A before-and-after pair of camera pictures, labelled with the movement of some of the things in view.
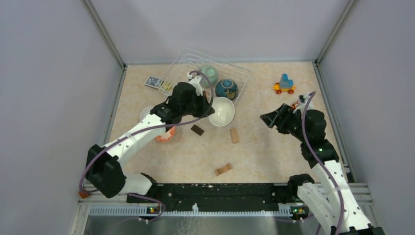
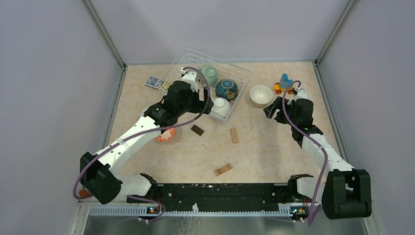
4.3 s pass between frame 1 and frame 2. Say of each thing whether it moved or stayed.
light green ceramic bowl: stayed
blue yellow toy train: stayed
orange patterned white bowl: stayed
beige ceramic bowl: moved
